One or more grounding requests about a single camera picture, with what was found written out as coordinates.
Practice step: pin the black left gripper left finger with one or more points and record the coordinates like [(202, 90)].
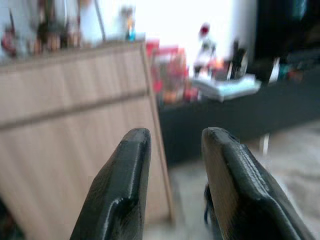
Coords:
[(120, 190)]

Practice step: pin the low black tv bench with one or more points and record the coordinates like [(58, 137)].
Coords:
[(237, 110)]

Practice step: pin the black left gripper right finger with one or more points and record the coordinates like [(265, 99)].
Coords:
[(250, 195)]

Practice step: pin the light wooden cabinet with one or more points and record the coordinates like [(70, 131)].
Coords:
[(75, 120)]

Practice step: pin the stack of white papers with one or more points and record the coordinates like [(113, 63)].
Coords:
[(225, 86)]

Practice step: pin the red gift boxes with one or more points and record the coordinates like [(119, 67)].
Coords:
[(172, 72)]

